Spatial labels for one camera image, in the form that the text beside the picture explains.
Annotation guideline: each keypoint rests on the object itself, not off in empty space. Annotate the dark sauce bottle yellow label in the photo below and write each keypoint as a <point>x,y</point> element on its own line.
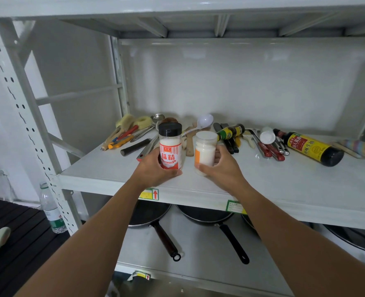
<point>309,146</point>

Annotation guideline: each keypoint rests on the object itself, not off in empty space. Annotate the white plastic soup spoon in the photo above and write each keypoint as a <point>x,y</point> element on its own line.
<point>204,120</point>

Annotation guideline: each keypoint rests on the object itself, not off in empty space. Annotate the black-lidded red-label seasoning jar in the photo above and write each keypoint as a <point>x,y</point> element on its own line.
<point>170,142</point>

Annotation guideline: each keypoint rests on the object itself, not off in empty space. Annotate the clear plastic water bottle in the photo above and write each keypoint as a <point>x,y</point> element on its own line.
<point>52,213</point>

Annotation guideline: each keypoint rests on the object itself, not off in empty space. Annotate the silver metal utensil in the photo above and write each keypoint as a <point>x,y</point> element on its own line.
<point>283,146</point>

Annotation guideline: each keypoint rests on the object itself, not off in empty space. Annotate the steel ladle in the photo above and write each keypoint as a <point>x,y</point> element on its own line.
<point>157,117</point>

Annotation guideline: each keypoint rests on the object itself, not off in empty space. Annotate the black slatted table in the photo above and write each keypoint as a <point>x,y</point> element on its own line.
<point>21,244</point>

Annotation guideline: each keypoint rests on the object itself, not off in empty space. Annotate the steel utensil with red tip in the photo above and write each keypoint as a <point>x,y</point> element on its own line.
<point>148,147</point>

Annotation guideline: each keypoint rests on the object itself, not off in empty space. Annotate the large dark wok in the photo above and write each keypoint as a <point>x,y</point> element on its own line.
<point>355,238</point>

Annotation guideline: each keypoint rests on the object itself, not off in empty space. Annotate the yellow sticker with red arrow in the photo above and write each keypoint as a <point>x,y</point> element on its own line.
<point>150,194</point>

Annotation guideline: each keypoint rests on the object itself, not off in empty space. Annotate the small dark bottle green label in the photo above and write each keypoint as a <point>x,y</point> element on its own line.
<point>230,132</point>

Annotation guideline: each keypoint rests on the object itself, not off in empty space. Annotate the white-lidded clear seasoning jar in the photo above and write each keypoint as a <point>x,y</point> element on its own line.
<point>205,148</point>

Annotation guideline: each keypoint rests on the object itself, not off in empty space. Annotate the person's right hand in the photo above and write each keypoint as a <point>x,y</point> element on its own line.
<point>225,174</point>

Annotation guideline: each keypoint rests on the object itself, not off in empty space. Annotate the person's left forearm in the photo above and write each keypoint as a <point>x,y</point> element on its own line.
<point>86,244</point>

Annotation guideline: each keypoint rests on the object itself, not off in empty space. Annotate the person's left hand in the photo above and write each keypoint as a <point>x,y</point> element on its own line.
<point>148,173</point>

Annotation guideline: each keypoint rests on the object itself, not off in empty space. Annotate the wooden spatula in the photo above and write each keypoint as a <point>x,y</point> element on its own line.
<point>190,145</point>

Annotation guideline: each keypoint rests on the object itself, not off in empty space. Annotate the brown round scrubber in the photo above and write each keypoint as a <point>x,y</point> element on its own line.
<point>169,120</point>

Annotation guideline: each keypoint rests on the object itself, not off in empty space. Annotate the white metal shelf rack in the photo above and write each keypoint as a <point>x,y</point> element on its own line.
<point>293,188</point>

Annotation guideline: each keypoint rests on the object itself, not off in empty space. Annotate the person's left thumb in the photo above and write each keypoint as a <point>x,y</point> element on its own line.
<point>171,173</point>

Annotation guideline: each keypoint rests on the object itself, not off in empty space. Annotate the person's right forearm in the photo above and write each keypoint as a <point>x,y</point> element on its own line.
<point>293,244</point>

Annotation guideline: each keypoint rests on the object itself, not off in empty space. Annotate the green-edged white and yellow sticker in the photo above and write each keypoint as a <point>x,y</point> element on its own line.
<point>234,207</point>

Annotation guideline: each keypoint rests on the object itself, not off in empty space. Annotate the rainbow striped cloth item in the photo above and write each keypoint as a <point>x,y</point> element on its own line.
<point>360,148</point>

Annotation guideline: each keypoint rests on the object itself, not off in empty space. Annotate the person's right thumb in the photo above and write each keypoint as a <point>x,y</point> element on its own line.
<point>206,168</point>

